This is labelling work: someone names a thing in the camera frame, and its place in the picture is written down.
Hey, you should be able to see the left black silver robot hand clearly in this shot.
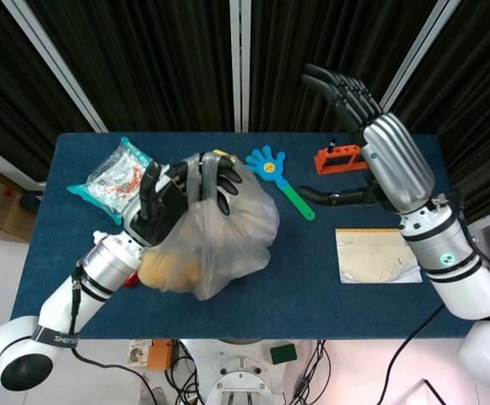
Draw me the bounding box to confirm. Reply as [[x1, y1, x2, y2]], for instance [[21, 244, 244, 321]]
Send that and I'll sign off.
[[124, 159, 244, 248]]

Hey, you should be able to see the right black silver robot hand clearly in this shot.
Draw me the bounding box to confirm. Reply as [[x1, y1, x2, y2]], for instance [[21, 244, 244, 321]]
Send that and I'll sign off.
[[301, 62, 436, 214]]

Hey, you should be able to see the clear plastic bag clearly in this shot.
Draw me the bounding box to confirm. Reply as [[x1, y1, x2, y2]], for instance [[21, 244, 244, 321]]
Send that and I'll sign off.
[[137, 152, 280, 301]]

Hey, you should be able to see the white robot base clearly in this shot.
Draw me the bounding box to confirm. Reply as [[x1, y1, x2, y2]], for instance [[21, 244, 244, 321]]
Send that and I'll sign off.
[[180, 339, 288, 405]]

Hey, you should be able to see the teal clear snack packet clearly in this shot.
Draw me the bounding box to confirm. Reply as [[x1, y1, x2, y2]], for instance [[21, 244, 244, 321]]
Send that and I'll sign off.
[[66, 137, 155, 226]]

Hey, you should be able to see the orange tool rack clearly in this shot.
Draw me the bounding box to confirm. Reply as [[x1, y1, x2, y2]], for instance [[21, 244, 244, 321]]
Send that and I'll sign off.
[[313, 143, 370, 175]]

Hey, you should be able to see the red ketchup bottle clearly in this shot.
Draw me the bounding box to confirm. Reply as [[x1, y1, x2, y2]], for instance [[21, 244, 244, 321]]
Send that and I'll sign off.
[[92, 230, 141, 289]]

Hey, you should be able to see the worn paper notebook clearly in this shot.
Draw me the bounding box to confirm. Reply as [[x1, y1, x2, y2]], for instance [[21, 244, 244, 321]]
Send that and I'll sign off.
[[335, 228, 423, 284]]

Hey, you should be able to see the round label paper pack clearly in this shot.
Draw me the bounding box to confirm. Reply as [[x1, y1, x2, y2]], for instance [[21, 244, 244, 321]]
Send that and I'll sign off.
[[127, 339, 153, 367]]

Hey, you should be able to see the small orange box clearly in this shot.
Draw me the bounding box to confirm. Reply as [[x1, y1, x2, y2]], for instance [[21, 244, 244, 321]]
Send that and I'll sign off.
[[147, 338, 175, 371]]

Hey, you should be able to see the black pleated curtain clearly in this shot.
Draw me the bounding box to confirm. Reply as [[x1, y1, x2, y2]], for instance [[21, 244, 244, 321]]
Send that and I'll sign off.
[[0, 0, 490, 227]]

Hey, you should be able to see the brown cardboard box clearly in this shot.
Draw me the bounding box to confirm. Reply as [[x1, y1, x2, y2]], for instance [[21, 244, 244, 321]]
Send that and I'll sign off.
[[0, 158, 39, 244]]

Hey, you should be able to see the green rectangular block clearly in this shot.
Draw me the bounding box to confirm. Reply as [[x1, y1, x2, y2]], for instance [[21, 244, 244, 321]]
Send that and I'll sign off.
[[269, 343, 299, 366]]

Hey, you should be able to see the white slanted frame post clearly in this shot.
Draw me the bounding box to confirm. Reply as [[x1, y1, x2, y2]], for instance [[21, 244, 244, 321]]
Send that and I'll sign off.
[[2, 0, 109, 133], [379, 0, 463, 113]]

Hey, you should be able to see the blue hand clapper green handle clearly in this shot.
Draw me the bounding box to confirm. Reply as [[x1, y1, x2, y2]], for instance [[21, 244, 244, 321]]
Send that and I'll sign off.
[[244, 144, 316, 222]]

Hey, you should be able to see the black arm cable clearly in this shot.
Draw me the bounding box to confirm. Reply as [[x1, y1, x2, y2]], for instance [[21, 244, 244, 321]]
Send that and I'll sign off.
[[69, 273, 161, 405]]

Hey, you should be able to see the white upright frame post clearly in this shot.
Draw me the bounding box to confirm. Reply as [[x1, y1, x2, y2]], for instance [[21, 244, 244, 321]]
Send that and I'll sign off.
[[229, 0, 252, 133]]

